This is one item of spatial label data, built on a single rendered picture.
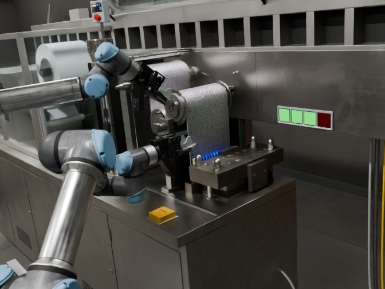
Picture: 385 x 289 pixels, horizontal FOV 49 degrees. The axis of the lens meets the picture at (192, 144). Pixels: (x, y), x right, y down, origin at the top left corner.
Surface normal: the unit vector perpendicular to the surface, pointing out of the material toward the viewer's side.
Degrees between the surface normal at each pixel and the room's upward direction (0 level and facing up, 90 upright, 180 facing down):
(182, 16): 90
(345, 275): 0
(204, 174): 90
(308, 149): 90
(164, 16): 90
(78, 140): 39
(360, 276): 0
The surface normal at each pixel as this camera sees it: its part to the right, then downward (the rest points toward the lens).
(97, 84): 0.22, 0.26
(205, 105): 0.66, 0.15
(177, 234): -0.08, -0.96
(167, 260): -0.74, 0.25
